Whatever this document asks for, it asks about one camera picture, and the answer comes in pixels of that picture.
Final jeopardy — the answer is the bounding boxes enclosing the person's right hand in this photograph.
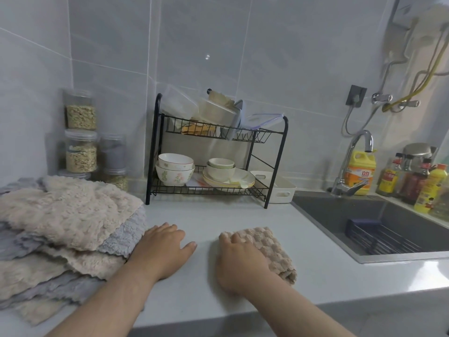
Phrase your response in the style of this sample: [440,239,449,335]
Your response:
[214,231,278,298]

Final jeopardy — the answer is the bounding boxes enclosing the person's left hand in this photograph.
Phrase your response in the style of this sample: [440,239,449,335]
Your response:
[128,222,198,283]

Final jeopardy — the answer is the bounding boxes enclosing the beige checked towel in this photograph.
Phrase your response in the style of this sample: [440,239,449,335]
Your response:
[224,227,298,286]

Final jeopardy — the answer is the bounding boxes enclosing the pile of fluffy cloths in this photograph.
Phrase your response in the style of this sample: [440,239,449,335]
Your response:
[0,175,148,327]

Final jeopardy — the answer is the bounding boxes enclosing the person's right forearm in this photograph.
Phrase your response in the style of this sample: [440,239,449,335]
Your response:
[242,273,357,337]

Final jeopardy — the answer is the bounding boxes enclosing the person's left forearm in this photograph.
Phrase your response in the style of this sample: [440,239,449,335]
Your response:
[45,261,159,337]

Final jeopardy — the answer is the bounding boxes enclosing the small bowls on plates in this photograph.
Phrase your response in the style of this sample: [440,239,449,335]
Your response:
[202,171,256,190]

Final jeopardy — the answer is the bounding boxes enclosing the small clear jar of oats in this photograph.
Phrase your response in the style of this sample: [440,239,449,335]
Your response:
[102,167,130,192]

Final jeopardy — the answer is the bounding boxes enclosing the white plastic basket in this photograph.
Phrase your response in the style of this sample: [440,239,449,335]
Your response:
[250,170,297,204]

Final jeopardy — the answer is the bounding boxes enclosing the small white bowl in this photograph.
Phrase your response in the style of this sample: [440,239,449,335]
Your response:
[207,157,235,169]
[206,163,236,182]

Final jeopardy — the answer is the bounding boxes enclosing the grey kitchen sink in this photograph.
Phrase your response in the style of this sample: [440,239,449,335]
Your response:
[291,190,449,264]

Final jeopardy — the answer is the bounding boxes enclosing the clear jar grey contents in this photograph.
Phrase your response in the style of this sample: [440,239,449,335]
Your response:
[99,134,127,169]

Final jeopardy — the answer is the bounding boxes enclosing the short clear plastic jar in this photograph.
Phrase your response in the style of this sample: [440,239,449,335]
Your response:
[58,168,93,181]

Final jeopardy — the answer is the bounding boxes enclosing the blue sink drain rack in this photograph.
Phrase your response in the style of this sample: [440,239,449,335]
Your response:
[345,218,421,256]

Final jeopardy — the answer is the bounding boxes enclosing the chrome faucet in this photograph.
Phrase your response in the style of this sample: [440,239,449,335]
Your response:
[330,130,374,198]

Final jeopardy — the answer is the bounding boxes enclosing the yellow dish cloth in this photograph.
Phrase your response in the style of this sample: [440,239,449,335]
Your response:
[181,121,218,136]

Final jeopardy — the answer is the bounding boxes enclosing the blue rimmed container lid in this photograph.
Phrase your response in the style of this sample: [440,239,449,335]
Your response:
[244,113,283,131]

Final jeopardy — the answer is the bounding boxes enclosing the large clear food container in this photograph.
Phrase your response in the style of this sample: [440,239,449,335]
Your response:
[196,98,241,129]

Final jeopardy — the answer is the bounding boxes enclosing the grey plastic lid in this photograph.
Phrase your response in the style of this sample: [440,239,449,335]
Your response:
[230,100,245,141]

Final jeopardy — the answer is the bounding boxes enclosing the yellow detergent bottle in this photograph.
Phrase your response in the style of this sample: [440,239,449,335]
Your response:
[343,149,377,196]

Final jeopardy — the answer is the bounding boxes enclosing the tan lid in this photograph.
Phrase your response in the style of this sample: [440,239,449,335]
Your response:
[207,89,236,109]

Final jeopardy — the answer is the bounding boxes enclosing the yellow label sauce bottle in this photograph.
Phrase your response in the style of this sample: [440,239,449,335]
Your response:
[376,153,403,197]

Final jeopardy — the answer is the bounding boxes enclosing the group of condiment bottles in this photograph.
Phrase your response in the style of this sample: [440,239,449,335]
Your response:
[401,158,432,205]

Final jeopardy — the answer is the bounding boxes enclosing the yellow squeeze bottle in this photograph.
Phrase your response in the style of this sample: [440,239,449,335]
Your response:
[413,163,449,214]

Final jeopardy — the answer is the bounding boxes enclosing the steel pot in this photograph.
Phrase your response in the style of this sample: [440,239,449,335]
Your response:
[401,142,437,165]

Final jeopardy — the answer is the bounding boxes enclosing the clear glass bottle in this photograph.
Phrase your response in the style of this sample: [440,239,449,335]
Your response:
[429,178,449,221]

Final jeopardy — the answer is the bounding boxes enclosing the metal water pipe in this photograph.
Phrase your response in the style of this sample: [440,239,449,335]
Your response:
[380,24,413,95]
[408,28,449,102]

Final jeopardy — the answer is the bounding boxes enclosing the black wire dish rack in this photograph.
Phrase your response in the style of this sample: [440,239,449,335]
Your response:
[145,93,290,209]

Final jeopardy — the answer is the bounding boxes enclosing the grey power cable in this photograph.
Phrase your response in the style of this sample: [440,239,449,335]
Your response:
[342,105,362,138]

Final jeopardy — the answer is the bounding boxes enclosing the black wall socket with plug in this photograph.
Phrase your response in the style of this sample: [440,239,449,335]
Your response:
[345,84,368,108]

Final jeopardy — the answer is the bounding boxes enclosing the yellow gas hose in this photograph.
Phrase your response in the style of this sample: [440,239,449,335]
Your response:
[382,28,449,113]

